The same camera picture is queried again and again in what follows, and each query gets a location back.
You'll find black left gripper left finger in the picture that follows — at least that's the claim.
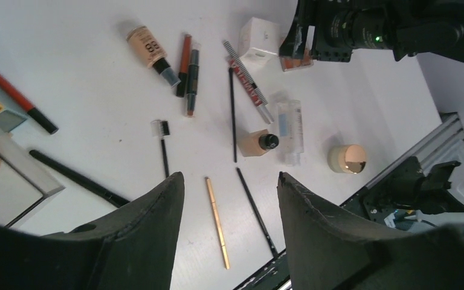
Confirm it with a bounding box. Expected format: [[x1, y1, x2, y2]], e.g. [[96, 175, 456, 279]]
[[0, 172, 185, 289]]

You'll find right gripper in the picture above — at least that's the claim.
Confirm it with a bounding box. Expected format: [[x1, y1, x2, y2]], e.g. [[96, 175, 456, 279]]
[[279, 1, 407, 62]]

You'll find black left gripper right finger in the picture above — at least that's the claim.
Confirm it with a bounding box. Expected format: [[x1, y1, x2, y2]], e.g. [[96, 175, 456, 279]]
[[277, 172, 464, 289]]

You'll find orange yellow blue drawer box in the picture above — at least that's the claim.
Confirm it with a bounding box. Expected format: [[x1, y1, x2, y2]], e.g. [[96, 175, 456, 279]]
[[0, 102, 64, 228]]

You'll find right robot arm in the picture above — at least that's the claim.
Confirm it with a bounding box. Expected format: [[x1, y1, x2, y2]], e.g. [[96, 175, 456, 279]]
[[279, 1, 464, 63]]

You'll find dark green makeup pen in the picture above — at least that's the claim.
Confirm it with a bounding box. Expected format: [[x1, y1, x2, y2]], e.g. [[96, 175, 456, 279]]
[[186, 43, 201, 117]]

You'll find clear eyeshadow palette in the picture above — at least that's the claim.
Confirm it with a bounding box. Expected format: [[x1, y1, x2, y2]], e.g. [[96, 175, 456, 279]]
[[279, 42, 314, 73]]

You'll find small white cardboard box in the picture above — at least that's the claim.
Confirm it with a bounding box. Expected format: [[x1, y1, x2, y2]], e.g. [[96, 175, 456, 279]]
[[238, 18, 281, 66]]

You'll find long thin black brush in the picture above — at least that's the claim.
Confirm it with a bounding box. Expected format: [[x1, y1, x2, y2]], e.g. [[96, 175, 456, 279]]
[[236, 167, 279, 258]]

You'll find red lipstick silver end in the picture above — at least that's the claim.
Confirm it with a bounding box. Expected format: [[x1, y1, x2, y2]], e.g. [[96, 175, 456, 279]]
[[228, 57, 274, 124]]

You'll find thin black eyeliner brush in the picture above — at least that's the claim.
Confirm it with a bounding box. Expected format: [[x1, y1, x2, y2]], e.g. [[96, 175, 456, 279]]
[[228, 67, 237, 163]]

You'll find clear plastic tube blue label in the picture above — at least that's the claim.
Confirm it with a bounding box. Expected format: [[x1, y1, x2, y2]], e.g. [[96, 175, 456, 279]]
[[272, 90, 305, 166]]

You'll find black powder brush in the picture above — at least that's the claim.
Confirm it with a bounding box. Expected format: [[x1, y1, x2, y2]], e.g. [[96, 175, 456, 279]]
[[29, 149, 130, 208]]

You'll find gold lid cream jar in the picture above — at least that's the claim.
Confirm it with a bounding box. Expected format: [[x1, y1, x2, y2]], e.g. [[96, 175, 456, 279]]
[[327, 144, 367, 174]]

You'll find square foundation bottle black cap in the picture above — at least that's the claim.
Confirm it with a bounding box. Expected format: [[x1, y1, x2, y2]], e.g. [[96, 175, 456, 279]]
[[237, 129, 280, 157]]

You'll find orange lip gloss black cap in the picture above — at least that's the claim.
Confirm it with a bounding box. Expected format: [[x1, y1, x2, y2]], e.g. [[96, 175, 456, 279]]
[[175, 34, 192, 98]]

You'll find black eyebrow comb brush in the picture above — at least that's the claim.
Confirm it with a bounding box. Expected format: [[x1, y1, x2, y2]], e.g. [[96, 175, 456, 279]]
[[151, 120, 170, 178]]

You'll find red lip gloss black cap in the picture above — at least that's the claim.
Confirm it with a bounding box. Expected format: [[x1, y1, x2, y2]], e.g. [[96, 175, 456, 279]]
[[0, 74, 59, 135]]

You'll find beige foundation tube black cap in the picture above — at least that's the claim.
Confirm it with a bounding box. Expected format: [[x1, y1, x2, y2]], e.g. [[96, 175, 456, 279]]
[[126, 26, 181, 88]]

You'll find aluminium frame rail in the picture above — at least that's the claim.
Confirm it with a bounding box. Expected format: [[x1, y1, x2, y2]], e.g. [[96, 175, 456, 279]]
[[366, 112, 464, 188]]

